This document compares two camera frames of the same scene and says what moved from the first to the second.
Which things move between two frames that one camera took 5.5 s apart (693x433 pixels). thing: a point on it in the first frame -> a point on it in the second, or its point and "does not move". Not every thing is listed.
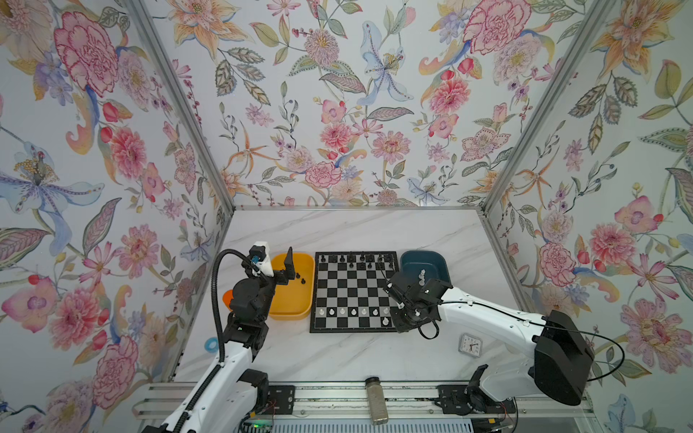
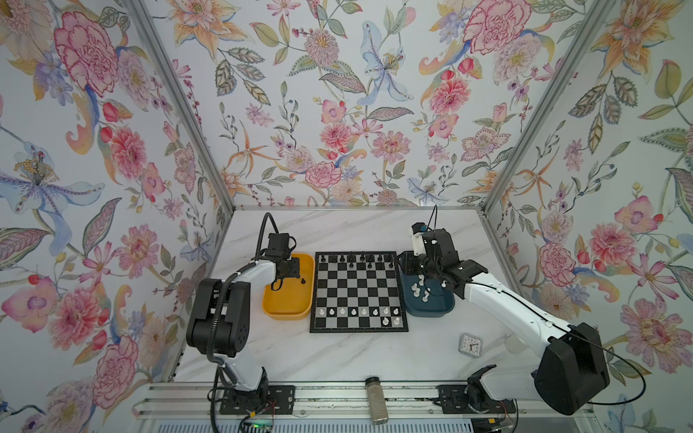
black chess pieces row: [361, 257] does not move
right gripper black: [399, 290] -> [430, 268]
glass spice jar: [376, 400] does not move
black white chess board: [348, 295] does not move
